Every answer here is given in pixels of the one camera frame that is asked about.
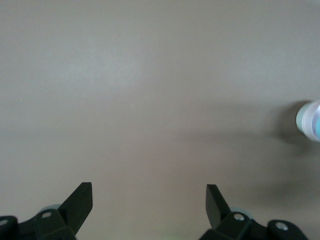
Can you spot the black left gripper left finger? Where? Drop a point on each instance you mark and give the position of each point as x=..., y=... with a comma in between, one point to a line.
x=72, y=207

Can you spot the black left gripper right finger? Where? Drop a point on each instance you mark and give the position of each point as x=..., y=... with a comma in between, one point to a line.
x=217, y=210

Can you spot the pink bowl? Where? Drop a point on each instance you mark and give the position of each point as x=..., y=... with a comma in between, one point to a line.
x=307, y=122

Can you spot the blue bowl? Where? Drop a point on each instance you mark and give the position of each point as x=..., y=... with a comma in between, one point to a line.
x=317, y=127

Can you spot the white bowl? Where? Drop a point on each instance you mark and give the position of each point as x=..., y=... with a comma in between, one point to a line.
x=299, y=120

